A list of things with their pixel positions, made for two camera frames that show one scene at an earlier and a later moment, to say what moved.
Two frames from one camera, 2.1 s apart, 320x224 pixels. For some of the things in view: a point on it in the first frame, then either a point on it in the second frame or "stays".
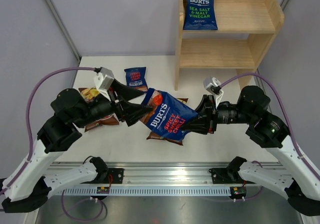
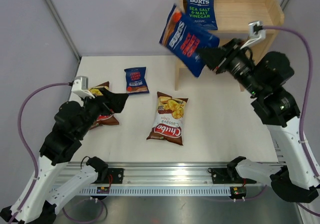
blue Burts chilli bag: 167,116 to 182,37
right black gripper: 207,115 to 217,57
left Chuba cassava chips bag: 91,95 stays
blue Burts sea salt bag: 199,13 stays
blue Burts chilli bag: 135,78 stays
